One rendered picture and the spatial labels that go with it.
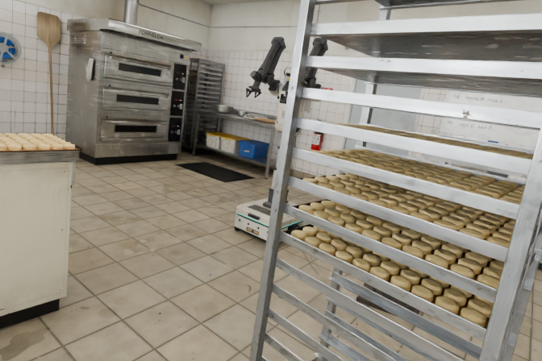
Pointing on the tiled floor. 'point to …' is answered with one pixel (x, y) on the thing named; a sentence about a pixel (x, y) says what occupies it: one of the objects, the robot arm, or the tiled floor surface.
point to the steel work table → (242, 122)
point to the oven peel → (46, 22)
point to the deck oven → (126, 91)
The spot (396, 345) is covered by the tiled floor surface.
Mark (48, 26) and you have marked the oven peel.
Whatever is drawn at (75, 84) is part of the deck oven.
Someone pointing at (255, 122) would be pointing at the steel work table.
